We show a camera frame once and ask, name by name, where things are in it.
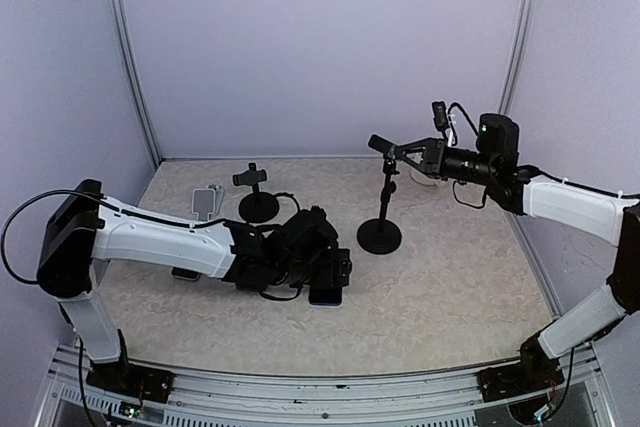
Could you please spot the white folding phone stand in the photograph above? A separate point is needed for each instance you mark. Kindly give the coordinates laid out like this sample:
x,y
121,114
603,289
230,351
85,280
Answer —
x,y
206,202

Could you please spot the left aluminium corner post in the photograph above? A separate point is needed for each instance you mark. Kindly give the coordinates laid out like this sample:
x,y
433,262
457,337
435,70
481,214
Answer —
x,y
134,84

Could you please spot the aluminium front rail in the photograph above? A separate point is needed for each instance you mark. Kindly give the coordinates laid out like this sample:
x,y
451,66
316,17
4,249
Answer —
x,y
445,397

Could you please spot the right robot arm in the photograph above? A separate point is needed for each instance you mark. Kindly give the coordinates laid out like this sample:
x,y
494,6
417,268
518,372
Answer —
x,y
528,191

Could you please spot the blue phone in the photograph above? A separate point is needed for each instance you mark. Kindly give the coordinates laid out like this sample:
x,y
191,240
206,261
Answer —
x,y
325,297

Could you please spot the short black phone stand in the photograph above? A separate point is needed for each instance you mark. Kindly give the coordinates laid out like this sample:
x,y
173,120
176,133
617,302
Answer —
x,y
258,206

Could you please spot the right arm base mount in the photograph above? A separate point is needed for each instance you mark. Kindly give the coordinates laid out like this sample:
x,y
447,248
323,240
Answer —
x,y
525,376

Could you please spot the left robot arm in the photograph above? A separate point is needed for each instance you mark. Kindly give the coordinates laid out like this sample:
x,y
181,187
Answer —
x,y
302,253

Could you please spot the aluminium corner post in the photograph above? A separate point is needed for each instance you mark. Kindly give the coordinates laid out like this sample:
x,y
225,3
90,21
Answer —
x,y
134,84
517,55

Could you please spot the cream mug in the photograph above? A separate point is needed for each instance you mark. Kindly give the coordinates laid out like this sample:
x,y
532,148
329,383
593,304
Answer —
x,y
423,180

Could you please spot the right aluminium corner post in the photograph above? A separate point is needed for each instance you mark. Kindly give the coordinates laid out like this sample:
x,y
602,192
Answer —
x,y
517,55

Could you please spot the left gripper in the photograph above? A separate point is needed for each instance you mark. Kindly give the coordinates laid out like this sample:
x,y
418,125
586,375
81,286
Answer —
x,y
344,267

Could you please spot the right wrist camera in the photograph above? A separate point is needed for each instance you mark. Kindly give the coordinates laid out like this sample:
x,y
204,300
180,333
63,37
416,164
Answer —
x,y
444,123

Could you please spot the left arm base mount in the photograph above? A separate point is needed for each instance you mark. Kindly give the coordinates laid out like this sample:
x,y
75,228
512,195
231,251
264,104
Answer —
x,y
132,380

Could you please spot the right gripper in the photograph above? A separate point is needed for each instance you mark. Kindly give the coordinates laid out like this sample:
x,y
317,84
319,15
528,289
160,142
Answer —
x,y
434,156

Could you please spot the tall black phone stand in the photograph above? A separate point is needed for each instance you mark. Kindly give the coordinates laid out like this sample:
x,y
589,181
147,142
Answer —
x,y
381,236

